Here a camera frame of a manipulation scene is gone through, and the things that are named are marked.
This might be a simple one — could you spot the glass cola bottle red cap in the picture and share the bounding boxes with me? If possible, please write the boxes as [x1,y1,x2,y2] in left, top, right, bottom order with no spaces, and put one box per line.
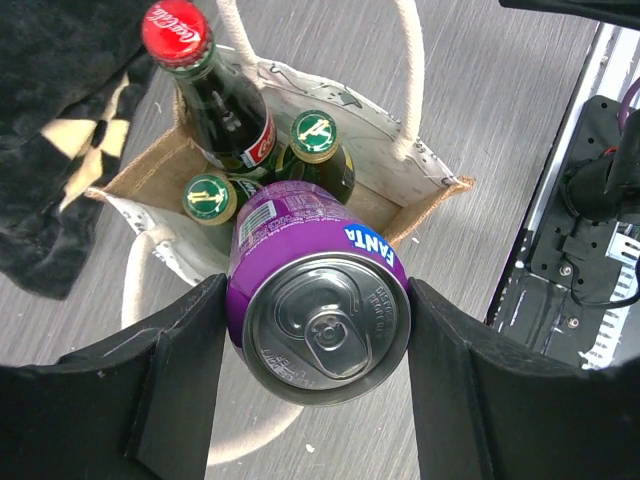
[141,1,279,180]

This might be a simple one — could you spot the green bottle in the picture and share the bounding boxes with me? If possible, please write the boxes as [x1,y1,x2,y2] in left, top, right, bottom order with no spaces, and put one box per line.
[182,173,262,226]
[274,110,356,204]

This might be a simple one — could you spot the purple soda can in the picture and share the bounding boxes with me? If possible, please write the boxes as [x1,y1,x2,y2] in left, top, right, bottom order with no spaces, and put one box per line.
[226,181,411,406]

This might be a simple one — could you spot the black floral fleece blanket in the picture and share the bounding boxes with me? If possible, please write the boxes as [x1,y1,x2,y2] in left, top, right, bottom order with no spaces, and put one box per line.
[1,1,154,300]

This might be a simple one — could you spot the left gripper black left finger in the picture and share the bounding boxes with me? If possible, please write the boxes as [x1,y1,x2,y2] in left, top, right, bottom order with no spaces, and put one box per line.
[1,274,226,479]

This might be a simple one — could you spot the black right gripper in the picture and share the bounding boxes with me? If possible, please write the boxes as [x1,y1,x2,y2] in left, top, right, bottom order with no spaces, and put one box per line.
[499,0,640,30]

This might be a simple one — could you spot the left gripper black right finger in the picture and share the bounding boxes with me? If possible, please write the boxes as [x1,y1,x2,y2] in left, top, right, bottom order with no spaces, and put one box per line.
[408,279,639,479]

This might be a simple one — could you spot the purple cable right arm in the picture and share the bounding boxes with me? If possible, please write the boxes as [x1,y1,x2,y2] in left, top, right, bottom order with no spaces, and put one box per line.
[617,74,640,134]

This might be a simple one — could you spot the burlap canvas cat-print bag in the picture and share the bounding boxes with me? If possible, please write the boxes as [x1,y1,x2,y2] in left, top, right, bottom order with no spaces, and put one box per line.
[84,0,476,466]

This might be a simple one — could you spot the black mounting base rail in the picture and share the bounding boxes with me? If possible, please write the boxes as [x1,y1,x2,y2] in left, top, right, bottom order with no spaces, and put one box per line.
[486,120,639,369]

